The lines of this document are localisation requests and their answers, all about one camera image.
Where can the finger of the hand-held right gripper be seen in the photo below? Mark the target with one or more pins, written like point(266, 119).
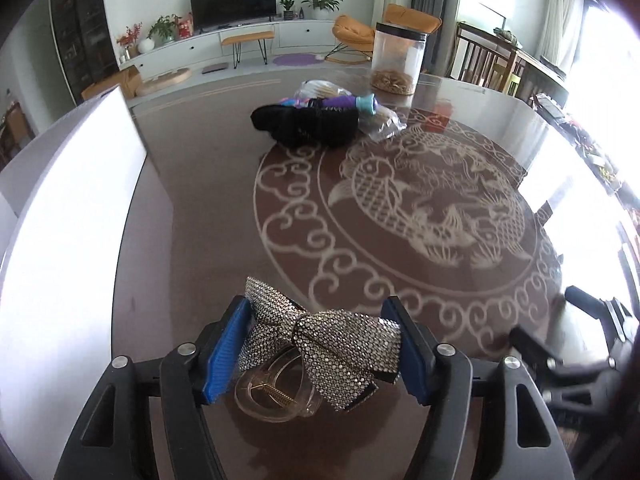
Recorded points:
point(620, 320)
point(575, 372)

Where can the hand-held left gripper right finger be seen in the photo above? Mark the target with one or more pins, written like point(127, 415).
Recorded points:
point(412, 355)

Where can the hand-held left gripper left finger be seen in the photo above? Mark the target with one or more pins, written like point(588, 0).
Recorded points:
point(225, 355)

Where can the clear hair claw clip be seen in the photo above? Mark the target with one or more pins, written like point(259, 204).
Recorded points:
point(277, 394)

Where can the rhinestone bow hair clip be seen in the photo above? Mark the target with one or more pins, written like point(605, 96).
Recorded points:
point(340, 345)

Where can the white board panel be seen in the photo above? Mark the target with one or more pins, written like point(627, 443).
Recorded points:
point(65, 240)

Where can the clear plastic bag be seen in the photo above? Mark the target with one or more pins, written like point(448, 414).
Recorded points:
point(382, 122)

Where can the black velvet scrunchie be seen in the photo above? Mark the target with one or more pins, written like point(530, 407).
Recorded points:
point(305, 125)

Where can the dark wooden sideboard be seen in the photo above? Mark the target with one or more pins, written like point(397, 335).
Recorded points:
point(542, 80)

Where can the purple and teal tube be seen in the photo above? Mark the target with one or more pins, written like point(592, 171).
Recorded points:
point(340, 104)

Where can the round wooden tray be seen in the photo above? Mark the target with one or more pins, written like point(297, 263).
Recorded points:
point(165, 82)

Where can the cardboard box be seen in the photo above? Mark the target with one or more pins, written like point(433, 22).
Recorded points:
point(117, 84)

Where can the dark wooden chair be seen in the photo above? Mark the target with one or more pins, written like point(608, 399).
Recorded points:
point(480, 60)

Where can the clear plastic jar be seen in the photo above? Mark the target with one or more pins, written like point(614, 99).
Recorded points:
point(397, 55)

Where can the purple round rug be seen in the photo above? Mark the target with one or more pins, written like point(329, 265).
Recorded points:
point(295, 59)

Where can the bench with orange seat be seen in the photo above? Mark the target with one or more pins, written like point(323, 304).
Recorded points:
point(247, 37)

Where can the red flowers in white vase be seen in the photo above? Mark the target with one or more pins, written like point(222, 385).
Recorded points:
point(145, 46)

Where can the orange lounge chair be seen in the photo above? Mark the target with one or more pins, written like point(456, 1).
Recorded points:
point(350, 32)

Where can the white television cabinet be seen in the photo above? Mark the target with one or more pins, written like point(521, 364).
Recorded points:
point(300, 35)

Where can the red gift box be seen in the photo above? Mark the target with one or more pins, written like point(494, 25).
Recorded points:
point(185, 27)

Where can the leafy plant in glass pot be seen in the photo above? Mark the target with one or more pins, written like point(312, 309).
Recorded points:
point(162, 29)

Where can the small green potted plant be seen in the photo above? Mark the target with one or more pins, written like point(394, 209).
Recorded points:
point(287, 9)

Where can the black television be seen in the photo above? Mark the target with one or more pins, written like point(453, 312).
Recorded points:
point(232, 2)

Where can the dark display cabinet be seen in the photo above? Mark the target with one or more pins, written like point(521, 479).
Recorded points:
point(85, 25)

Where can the large green potted plant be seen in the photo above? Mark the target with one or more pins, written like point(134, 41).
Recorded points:
point(320, 2)

